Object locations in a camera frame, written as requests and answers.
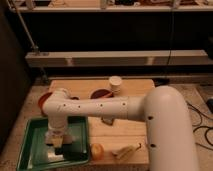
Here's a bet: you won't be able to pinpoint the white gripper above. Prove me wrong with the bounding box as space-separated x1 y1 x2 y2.
45 130 73 147

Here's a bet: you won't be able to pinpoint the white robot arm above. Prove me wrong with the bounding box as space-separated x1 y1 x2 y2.
42 86 199 171

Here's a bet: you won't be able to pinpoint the green plastic tray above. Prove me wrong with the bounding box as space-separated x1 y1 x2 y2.
16 117 90 171

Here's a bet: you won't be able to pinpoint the red bowl left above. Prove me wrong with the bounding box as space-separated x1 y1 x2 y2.
38 92 52 116

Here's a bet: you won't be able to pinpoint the yellow red apple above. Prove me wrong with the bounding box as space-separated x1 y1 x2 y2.
91 143 104 160

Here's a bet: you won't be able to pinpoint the small dark brown object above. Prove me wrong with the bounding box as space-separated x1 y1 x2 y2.
101 118 114 126

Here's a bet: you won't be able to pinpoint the dark red plate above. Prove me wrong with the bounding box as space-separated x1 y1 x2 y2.
90 89 114 99

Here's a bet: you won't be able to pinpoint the wooden board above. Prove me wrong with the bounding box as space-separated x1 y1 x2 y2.
49 79 149 167

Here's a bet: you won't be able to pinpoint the white paper cup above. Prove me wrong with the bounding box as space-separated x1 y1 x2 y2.
109 76 122 94

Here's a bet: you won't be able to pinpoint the metal pole stand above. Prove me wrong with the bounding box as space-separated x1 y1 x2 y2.
11 0 48 56

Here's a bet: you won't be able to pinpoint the long white shelf beam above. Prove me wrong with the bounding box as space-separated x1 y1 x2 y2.
26 50 213 67

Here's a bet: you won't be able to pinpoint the upper wooden shelf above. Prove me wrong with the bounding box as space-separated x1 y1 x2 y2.
6 0 213 13

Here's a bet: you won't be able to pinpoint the black floor cables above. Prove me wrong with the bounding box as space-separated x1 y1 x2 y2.
166 83 213 151

